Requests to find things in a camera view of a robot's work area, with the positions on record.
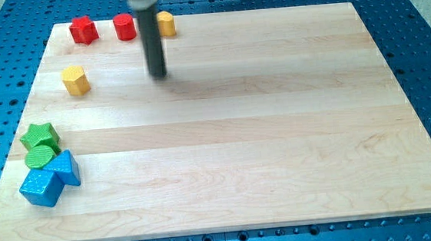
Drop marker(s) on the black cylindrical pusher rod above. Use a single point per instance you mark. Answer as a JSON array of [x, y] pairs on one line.
[[151, 41]]

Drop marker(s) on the yellow heart block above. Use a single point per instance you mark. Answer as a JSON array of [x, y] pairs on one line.
[[167, 27]]

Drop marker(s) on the yellow hexagon block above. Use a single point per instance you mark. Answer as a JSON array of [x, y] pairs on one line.
[[75, 81]]

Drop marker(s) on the red cylinder block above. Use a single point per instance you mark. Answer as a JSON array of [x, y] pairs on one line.
[[124, 27]]

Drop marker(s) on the red star block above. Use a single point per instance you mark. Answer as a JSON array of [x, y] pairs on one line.
[[83, 30]]

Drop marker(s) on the wooden board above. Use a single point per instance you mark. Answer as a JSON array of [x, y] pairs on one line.
[[274, 117]]

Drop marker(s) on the green star block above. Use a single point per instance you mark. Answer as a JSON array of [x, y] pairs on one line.
[[41, 135]]

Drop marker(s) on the blue triangle block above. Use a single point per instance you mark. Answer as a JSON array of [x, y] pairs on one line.
[[66, 168]]

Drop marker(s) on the green cylinder block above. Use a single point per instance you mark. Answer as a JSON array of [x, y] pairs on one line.
[[39, 156]]

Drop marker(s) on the blue cube block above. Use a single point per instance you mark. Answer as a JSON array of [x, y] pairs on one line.
[[42, 187]]

